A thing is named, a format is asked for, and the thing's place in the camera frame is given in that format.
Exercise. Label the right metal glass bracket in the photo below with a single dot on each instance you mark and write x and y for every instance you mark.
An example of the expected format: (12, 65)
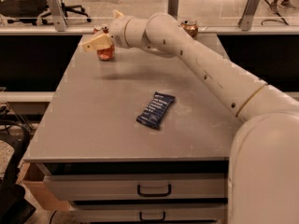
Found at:
(246, 20)

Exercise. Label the gold soda can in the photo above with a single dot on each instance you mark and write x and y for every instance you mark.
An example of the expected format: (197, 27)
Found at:
(191, 28)

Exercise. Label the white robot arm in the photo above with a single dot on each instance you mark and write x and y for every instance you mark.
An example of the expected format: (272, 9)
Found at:
(263, 176)

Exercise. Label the middle metal glass bracket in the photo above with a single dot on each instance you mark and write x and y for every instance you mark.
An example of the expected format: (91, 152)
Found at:
(172, 8)

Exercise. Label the red coke can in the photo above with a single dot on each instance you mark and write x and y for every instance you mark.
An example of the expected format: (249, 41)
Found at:
(104, 54)

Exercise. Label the cardboard box under table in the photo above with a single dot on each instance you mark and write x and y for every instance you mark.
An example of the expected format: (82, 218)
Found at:
(32, 178)

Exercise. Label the grey drawer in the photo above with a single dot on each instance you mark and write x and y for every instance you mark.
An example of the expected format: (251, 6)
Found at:
(123, 187)
(129, 212)

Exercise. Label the black drawer handle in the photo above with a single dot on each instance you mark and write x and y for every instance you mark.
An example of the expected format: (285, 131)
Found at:
(152, 192)
(152, 217)

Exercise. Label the metal glass bracket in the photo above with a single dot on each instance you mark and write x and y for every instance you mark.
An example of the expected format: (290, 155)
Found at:
(172, 8)
(246, 20)
(57, 15)

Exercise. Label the left metal glass bracket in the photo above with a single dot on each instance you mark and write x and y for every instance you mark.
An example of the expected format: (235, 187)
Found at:
(57, 15)

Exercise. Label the black upper drawer handle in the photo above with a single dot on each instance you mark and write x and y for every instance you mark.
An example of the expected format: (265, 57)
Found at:
(152, 192)

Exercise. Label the lower grey drawer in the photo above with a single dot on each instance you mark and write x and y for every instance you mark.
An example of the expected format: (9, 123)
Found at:
(129, 212)

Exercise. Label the upper grey drawer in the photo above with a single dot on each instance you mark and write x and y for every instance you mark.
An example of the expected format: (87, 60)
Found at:
(123, 187)

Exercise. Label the black chair at left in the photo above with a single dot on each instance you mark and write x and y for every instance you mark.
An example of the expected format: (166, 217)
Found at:
(14, 209)

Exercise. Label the black lower drawer handle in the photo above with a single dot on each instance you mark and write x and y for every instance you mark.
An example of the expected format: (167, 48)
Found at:
(152, 217)

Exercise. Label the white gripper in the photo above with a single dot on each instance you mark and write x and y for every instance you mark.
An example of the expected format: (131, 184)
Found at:
(117, 32)

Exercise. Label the blue snack bar wrapper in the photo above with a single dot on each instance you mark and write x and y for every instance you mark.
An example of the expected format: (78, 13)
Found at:
(154, 112)

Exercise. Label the black office chair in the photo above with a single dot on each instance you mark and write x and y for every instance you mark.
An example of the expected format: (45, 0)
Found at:
(27, 11)

